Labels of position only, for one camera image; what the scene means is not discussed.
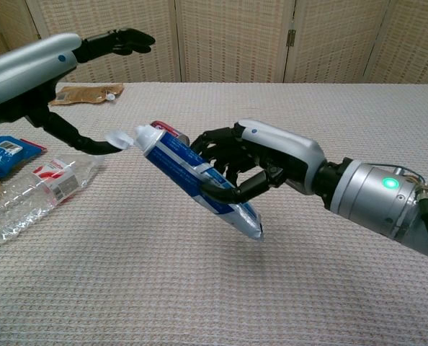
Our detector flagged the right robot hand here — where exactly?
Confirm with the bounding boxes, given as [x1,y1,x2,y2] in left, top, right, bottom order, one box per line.
[189,118,326,205]

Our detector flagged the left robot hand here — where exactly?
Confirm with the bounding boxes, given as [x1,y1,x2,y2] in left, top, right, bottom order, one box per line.
[0,27,156,156]

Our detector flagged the blue white toothpaste tube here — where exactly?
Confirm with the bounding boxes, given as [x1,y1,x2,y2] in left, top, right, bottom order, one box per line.
[104,124,264,242]

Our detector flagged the brown spouted pouch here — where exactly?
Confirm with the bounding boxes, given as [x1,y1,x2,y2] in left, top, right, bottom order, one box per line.
[48,83,125,107]

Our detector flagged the blue snack packet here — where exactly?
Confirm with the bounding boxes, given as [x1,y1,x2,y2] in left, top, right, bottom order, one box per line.
[0,135,48,182]

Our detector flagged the red soda can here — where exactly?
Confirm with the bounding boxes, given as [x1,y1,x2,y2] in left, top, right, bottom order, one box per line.
[150,120,191,146]

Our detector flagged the woven folding screen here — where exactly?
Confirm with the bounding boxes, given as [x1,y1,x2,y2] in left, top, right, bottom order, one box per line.
[0,0,428,85]

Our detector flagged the clear plastic water bottle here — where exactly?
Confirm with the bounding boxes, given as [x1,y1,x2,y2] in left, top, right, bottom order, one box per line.
[0,152,105,247]

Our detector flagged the beige waffle tablecloth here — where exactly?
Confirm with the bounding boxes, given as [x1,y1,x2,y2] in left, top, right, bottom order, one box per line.
[0,81,428,346]

